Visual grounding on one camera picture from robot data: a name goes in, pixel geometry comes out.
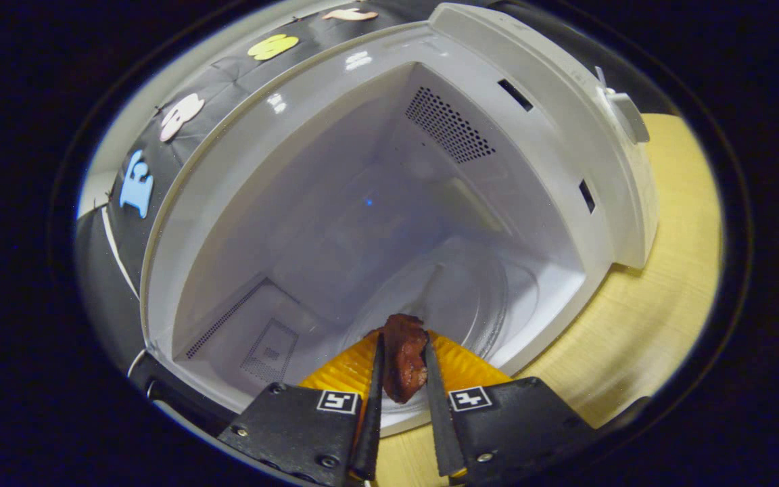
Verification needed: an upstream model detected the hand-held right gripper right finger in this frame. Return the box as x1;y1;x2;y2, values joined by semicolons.
422;329;600;486

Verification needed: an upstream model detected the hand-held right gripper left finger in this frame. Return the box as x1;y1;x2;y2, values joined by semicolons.
217;329;385;487

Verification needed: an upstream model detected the brown meat piece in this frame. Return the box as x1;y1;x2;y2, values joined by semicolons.
371;313;431;405

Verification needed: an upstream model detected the white microwave oven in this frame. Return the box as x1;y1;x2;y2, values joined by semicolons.
139;3;661;437

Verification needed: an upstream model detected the glass microwave turntable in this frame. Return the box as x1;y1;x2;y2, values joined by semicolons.
341;235;543;415

